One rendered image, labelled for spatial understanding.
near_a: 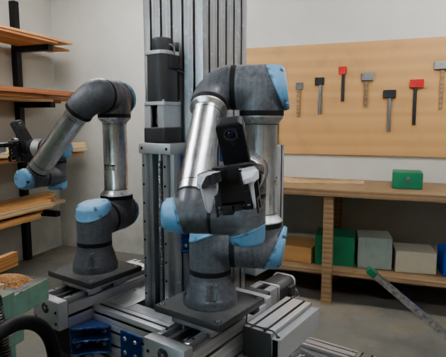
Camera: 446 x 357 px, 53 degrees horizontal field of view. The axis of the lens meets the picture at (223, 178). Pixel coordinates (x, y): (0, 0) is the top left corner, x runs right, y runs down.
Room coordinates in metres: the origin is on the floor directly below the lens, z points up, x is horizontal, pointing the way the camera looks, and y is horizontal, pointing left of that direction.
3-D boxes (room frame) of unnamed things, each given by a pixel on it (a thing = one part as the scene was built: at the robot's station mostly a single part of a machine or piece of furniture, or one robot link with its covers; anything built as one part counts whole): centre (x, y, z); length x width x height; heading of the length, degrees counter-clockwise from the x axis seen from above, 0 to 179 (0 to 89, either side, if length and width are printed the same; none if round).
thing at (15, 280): (1.13, 0.56, 0.91); 0.10 x 0.07 x 0.02; 74
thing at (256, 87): (1.18, -0.10, 1.19); 0.15 x 0.12 x 0.55; 80
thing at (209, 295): (1.20, 0.04, 0.87); 0.15 x 0.15 x 0.10
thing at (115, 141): (1.61, 0.39, 1.19); 0.15 x 0.12 x 0.55; 159
